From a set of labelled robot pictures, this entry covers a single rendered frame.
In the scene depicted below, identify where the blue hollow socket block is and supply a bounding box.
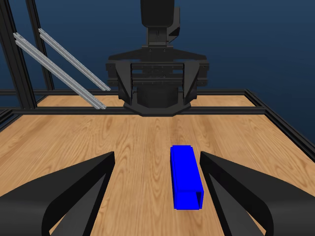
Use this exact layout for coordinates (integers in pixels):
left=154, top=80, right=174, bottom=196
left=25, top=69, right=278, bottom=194
left=170, top=145, right=205, bottom=211

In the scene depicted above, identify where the silver aluminium rail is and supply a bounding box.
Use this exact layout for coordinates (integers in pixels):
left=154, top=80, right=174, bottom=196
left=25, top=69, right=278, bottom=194
left=13, top=32, right=107, bottom=110
left=38, top=28, right=111, bottom=91

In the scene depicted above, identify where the black table frame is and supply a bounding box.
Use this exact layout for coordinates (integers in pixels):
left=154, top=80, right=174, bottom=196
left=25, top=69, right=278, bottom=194
left=0, top=0, right=315, bottom=152

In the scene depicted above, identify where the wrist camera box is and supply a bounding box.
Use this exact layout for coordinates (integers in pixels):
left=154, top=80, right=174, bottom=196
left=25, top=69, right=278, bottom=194
left=147, top=26, right=171, bottom=47

